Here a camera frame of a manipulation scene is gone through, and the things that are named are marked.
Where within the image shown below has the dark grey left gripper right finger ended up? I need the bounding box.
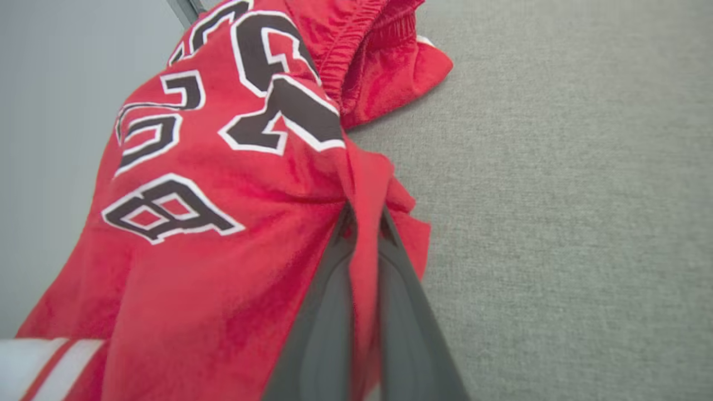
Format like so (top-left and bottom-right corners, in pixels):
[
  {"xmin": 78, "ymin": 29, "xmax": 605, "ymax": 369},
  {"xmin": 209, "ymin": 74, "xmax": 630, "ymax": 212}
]
[{"xmin": 378, "ymin": 205, "xmax": 470, "ymax": 401}]

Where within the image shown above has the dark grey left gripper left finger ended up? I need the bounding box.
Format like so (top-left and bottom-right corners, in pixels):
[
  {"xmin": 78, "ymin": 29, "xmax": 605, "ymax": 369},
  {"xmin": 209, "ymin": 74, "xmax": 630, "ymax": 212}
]
[{"xmin": 262, "ymin": 202, "xmax": 357, "ymax": 401}]

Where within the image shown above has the red garment with black lettering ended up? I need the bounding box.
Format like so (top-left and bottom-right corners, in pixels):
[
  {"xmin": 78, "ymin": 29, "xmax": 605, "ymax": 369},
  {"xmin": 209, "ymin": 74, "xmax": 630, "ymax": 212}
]
[{"xmin": 0, "ymin": 0, "xmax": 455, "ymax": 401}]

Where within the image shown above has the grey fabric sofa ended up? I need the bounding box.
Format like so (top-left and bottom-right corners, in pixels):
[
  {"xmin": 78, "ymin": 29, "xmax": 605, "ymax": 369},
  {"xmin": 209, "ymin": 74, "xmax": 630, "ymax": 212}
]
[{"xmin": 345, "ymin": 0, "xmax": 713, "ymax": 401}]

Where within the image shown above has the grey metal frame leg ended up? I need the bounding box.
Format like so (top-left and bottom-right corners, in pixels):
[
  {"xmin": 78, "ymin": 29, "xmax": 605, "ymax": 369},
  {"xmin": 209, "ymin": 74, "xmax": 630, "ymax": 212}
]
[{"xmin": 166, "ymin": 0, "xmax": 208, "ymax": 28}]

